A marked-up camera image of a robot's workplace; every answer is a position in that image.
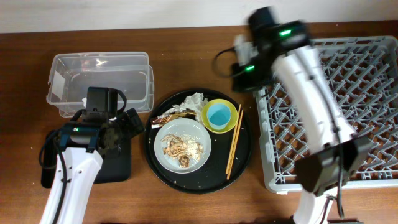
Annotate blue cup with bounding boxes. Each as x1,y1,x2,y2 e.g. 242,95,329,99
206,103,231,130

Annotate wooden chopstick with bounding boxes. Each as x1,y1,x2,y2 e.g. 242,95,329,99
226,108,244,180
226,104,241,176

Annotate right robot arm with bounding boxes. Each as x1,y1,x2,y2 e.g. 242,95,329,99
231,7,372,223

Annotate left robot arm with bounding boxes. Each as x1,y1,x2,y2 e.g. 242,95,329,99
39,86,144,223

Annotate grey dishwasher rack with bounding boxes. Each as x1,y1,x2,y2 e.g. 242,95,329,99
255,36,397,194

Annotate brown coffee sachet wrapper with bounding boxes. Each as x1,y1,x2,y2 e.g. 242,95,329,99
150,110,197,129

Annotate yellow bowl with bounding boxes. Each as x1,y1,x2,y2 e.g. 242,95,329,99
201,99,238,134

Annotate clear plastic bin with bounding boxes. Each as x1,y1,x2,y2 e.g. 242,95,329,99
46,52,155,118

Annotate grey plate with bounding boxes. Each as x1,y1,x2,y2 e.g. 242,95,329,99
154,118,211,174

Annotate black rectangular tray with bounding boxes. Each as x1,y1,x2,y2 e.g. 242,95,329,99
39,130,131,184

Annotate crumpled white napkin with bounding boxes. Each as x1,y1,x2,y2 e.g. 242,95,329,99
165,92,208,114

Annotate food scraps on plate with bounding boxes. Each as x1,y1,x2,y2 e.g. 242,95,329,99
161,134,204,168

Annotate round black serving tray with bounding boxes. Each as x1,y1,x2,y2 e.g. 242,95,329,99
143,88,253,195

